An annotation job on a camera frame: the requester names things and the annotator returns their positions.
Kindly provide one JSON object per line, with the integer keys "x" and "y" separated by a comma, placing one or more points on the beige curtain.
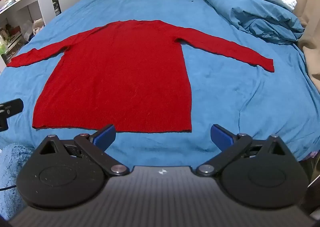
{"x": 311, "y": 4}

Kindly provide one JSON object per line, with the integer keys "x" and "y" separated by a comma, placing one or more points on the white bag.
{"x": 38, "y": 25}

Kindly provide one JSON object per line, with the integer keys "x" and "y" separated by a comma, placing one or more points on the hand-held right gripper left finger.
{"x": 106, "y": 138}

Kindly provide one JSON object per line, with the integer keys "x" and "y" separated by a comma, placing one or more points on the red knit sweater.
{"x": 120, "y": 72}

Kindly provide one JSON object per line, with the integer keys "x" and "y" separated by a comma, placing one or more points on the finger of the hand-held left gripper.
{"x": 11, "y": 107}

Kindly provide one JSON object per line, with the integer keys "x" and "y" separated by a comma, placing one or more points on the blue duvet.
{"x": 250, "y": 17}

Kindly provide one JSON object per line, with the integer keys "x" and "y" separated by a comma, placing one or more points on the cluster of toiletry bottles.
{"x": 11, "y": 37}

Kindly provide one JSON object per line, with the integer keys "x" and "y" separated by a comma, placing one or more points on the blue fluffy rug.
{"x": 12, "y": 167}

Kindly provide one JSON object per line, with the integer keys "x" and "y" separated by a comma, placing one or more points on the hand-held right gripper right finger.
{"x": 220, "y": 138}

